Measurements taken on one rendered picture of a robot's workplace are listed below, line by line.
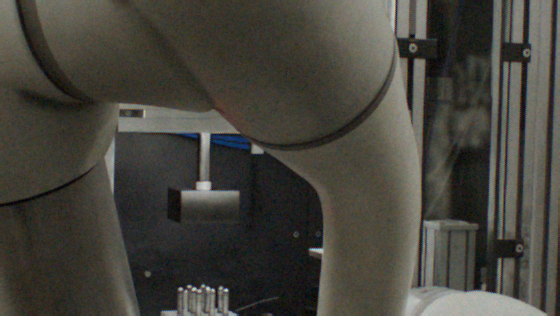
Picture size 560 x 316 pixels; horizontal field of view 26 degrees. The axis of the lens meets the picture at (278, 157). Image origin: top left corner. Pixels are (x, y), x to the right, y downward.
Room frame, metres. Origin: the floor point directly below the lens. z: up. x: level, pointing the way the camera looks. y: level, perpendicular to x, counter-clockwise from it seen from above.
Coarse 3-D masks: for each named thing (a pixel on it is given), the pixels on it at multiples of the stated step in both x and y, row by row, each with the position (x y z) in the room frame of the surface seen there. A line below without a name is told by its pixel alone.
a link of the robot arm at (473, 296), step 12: (444, 300) 1.05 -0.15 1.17; (456, 300) 1.03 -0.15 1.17; (468, 300) 1.02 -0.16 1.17; (480, 300) 1.01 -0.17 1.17; (492, 300) 1.00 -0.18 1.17; (504, 300) 1.00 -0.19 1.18; (516, 300) 1.01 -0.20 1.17; (432, 312) 1.04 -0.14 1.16; (444, 312) 1.02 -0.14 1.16; (456, 312) 1.01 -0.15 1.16; (468, 312) 1.00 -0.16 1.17; (480, 312) 0.99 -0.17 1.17; (492, 312) 0.98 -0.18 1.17; (504, 312) 0.97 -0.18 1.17; (516, 312) 0.97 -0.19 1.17; (528, 312) 0.97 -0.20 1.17; (540, 312) 0.98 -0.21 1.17
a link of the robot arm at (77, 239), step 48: (0, 0) 0.56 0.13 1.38; (0, 48) 0.57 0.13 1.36; (0, 96) 0.59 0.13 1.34; (48, 96) 0.60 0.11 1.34; (0, 144) 0.61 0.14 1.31; (48, 144) 0.62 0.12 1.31; (96, 144) 0.65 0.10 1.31; (0, 192) 0.63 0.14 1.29; (48, 192) 0.65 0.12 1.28; (96, 192) 0.67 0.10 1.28; (0, 240) 0.65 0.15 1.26; (48, 240) 0.65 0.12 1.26; (96, 240) 0.67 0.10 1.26; (0, 288) 0.66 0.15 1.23; (48, 288) 0.66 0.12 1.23; (96, 288) 0.68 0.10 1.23
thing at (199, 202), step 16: (208, 144) 1.70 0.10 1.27; (208, 160) 1.70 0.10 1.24; (208, 176) 1.70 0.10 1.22; (176, 192) 1.68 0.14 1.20; (192, 192) 1.67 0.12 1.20; (208, 192) 1.68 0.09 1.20; (224, 192) 1.69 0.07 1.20; (176, 208) 1.68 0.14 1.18; (192, 208) 1.67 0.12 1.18; (208, 208) 1.68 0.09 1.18; (224, 208) 1.69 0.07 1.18
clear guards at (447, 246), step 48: (384, 0) 1.58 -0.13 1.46; (432, 0) 1.60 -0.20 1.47; (480, 0) 1.63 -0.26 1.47; (480, 48) 1.63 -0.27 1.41; (432, 96) 1.61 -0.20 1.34; (480, 96) 1.64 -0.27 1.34; (432, 144) 1.61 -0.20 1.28; (480, 144) 1.64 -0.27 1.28; (432, 192) 1.61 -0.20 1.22; (480, 192) 1.64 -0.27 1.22; (432, 240) 1.61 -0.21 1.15; (480, 240) 1.64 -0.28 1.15; (480, 288) 1.64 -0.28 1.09
